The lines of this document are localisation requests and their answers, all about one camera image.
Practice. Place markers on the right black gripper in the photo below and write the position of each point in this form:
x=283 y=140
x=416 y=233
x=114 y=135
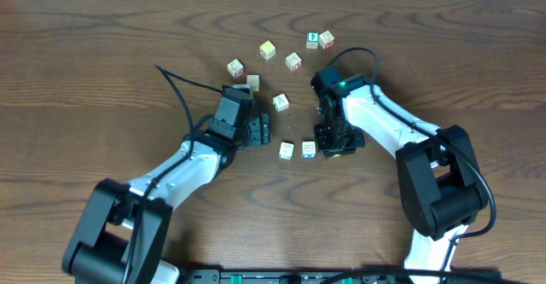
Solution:
x=328 y=149

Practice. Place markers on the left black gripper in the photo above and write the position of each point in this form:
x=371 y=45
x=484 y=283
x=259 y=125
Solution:
x=263 y=130

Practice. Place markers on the blue edged block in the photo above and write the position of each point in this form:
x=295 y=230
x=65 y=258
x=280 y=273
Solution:
x=309 y=150
x=280 y=103

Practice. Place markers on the teal edged block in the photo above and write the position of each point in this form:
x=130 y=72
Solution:
x=286 y=150

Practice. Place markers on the red soccer letter block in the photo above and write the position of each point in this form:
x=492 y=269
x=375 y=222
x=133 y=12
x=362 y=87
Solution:
x=326 y=39

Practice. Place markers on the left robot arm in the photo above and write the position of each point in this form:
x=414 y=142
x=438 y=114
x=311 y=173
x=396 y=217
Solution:
x=122 y=231

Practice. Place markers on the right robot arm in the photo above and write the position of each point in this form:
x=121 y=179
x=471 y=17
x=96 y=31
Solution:
x=441 y=188

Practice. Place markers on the blue edged front block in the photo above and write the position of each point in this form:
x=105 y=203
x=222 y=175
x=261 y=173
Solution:
x=280 y=103

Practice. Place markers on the red edged left block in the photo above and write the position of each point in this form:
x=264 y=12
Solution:
x=235 y=68

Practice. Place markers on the red sided center block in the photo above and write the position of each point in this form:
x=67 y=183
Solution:
x=293 y=62

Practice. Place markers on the yellow top block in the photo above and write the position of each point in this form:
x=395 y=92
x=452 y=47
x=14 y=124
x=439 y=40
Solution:
x=267 y=49

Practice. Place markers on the green framed block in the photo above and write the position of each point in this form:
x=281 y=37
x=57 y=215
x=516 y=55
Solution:
x=312 y=40

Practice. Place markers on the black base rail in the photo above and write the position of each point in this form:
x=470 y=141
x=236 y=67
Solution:
x=369 y=275

